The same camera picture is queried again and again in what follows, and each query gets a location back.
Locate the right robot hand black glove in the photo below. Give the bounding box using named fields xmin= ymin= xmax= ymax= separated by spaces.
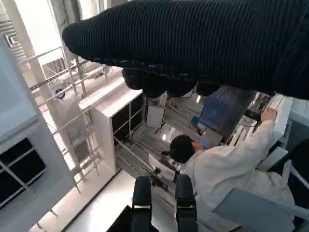
xmin=62 ymin=0 xmax=309 ymax=99

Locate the computer monitor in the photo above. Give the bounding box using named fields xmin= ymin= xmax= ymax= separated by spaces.
xmin=198 ymin=90 xmax=256 ymax=143

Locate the grey chair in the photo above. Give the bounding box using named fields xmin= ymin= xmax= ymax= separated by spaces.
xmin=212 ymin=188 xmax=309 ymax=232

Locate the white desk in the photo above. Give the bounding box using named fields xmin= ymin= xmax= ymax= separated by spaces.
xmin=264 ymin=93 xmax=294 ymax=138

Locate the left robot hand blue tape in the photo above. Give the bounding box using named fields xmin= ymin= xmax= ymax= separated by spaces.
xmin=115 ymin=174 xmax=197 ymax=232

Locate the white framed cabinet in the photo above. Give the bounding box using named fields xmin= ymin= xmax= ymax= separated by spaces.
xmin=0 ymin=33 xmax=75 ymax=218
xmin=79 ymin=77 xmax=145 ymax=174

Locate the white board on stand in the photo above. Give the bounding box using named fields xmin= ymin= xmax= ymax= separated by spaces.
xmin=145 ymin=104 xmax=165 ymax=133

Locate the person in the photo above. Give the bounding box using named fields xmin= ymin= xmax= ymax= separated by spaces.
xmin=169 ymin=108 xmax=296 ymax=232

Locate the white metal pipe frame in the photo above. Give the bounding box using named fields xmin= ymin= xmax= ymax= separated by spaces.
xmin=18 ymin=45 xmax=114 ymax=194

